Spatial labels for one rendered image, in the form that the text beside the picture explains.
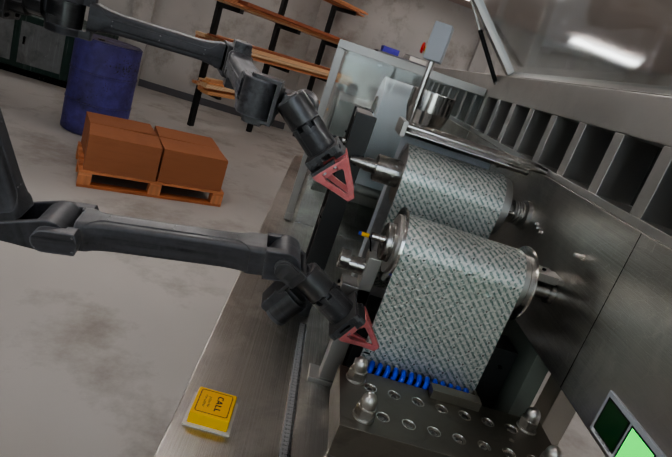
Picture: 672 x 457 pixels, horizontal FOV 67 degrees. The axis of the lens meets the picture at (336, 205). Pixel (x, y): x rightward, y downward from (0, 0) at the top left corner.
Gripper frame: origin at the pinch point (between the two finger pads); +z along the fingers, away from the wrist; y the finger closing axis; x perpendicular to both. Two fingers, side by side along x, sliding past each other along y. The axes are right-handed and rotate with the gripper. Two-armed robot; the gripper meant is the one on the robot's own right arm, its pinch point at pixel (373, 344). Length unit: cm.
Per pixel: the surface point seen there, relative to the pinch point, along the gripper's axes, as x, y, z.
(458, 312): 16.3, 0.3, 5.0
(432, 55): 49, -58, -27
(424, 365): 4.5, 0.3, 9.6
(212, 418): -24.8, 13.4, -14.0
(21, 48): -271, -599, -324
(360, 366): -1.6, 8.2, -2.5
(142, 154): -136, -311, -92
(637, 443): 27.0, 29.5, 19.1
